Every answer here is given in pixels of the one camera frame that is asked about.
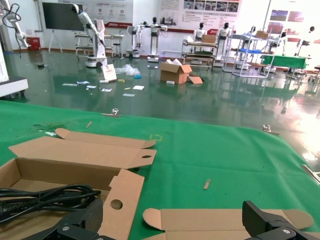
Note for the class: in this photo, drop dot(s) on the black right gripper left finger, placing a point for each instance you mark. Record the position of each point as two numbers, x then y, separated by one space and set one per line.
92 217

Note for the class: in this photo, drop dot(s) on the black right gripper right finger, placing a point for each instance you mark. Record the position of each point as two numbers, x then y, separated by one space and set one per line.
252 220

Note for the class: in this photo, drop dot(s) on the white jointed robot arm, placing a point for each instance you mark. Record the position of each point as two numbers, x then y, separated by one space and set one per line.
17 32

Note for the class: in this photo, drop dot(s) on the open brown cardboard box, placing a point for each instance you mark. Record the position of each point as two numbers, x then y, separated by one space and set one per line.
212 220
75 152

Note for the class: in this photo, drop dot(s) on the small white box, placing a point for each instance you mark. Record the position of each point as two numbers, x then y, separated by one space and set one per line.
104 81
170 82

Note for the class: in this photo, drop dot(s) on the red box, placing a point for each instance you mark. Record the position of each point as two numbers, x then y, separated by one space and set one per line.
33 43

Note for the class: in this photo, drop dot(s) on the small brown cardboard box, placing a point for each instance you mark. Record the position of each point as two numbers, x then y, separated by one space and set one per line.
261 35
209 38

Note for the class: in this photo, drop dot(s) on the silver binder clip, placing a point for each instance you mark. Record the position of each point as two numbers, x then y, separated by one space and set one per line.
311 173
111 115
271 132

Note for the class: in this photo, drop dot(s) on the green felt table cloth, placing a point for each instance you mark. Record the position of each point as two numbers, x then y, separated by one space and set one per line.
212 155

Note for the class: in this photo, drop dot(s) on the thin wooden stick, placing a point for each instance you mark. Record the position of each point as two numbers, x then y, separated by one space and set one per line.
88 124

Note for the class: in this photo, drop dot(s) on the white paper leaflet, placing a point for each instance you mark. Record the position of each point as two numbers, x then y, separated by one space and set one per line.
91 87
129 95
106 89
82 82
69 84

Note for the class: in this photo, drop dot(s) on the white foam sheet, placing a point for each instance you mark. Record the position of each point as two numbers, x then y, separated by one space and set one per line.
138 87

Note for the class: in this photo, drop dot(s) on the yellow sponge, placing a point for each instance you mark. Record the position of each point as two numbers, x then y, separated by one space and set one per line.
121 80

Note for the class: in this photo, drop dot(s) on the white red paper bag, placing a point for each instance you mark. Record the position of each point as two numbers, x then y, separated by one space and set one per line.
108 73

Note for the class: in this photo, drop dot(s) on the blue crumpled cloth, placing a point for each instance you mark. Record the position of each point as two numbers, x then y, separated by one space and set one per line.
137 76

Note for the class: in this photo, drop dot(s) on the flat brown cardboard piece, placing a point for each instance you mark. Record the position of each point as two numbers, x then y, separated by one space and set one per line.
195 80

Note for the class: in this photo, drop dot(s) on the clear crumpled plastic bag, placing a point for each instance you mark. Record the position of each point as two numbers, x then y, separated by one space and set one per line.
127 69

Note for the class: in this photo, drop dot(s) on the white machine base on casters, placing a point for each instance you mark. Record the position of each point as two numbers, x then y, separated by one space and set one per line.
12 86

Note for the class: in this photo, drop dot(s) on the table with green cover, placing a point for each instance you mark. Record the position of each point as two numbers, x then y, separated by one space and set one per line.
285 61

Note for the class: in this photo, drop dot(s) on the large open shipping carton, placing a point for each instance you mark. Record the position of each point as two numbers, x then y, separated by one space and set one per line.
172 73

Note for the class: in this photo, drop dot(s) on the black round stool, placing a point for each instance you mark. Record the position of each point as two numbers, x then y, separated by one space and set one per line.
117 48

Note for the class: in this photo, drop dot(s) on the metal shelf cart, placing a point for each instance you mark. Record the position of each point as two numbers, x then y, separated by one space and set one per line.
198 55

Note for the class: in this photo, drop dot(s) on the white packing paper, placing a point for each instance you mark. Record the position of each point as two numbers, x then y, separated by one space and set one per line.
174 62

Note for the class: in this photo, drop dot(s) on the white metal workbench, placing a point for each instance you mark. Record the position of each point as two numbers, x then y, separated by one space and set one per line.
83 36

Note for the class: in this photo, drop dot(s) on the white robot on wheeled base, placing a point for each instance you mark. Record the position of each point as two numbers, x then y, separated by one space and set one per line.
133 38

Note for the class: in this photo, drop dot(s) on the humanoid robot with outstretched arms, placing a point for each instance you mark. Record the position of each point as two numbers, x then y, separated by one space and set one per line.
154 31

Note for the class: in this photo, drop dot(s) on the black display on stand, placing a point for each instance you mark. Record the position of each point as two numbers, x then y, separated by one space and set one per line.
62 16

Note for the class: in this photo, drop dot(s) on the white tube frame rack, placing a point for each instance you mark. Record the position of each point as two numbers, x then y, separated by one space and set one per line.
247 51

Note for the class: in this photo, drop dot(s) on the wall information poster board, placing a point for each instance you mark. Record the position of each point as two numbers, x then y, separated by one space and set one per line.
202 13

